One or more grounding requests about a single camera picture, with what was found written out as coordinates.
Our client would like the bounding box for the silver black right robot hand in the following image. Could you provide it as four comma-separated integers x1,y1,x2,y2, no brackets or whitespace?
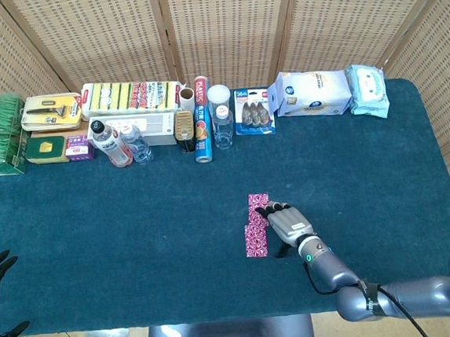
254,198,317,260

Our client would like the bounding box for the tall clear bottle white cap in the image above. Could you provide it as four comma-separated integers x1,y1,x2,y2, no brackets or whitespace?
211,103,236,151

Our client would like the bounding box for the blue blister pack of hooks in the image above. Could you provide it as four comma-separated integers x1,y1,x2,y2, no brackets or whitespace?
232,86,277,138

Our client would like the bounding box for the blue plastic wrap box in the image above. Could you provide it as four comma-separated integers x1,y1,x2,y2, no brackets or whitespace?
188,75,216,164

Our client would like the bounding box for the white tissue pack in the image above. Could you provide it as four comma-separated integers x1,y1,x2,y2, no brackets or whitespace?
265,65,354,122

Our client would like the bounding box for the green yellow scouring sponge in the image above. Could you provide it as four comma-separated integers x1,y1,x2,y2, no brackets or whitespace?
23,134,70,167

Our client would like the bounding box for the clear plastic jar white lid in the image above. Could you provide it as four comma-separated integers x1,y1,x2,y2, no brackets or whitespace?
206,83,234,118

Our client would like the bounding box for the small purple box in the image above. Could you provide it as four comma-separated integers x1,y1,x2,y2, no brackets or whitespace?
63,134,96,163

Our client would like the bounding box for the teal felt table mat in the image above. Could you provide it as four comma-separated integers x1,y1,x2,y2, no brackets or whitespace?
0,73,450,337

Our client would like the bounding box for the light blue wet wipes pack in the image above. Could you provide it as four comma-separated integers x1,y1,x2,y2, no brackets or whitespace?
344,61,392,122

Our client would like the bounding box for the long white carton box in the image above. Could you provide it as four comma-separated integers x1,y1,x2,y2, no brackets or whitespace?
86,109,180,152

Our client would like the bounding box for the small clear water bottle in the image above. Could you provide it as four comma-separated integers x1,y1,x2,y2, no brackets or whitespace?
119,122,155,166

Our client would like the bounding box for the yellow razor blister package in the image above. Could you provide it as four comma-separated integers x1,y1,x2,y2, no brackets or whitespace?
19,91,85,134

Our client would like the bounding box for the pink drink bottle black cap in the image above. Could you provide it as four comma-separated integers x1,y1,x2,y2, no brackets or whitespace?
90,117,134,172

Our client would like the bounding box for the woven rattan folding screen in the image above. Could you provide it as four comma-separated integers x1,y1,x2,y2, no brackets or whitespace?
0,0,450,284

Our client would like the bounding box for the yellow green sponge multipack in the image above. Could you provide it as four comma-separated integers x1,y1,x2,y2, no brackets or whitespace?
79,75,185,119

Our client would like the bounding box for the black velcro strap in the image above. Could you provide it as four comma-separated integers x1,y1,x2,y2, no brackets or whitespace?
357,278,384,317

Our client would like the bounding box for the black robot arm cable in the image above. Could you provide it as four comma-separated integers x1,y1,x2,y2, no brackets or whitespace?
304,251,428,337

